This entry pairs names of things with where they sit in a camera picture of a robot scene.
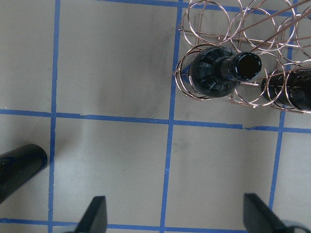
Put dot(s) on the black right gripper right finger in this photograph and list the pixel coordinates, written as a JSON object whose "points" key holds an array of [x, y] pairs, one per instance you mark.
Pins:
{"points": [[258, 218]]}

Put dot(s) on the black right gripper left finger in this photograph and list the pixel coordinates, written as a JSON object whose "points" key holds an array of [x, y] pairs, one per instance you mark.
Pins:
{"points": [[94, 219]]}

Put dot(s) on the dark wine bottle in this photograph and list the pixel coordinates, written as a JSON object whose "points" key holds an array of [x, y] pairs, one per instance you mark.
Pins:
{"points": [[18, 166], [216, 71], [297, 91]]}

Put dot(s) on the copper wire bottle basket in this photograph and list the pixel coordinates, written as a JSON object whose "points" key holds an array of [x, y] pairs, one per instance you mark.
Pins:
{"points": [[281, 47]]}

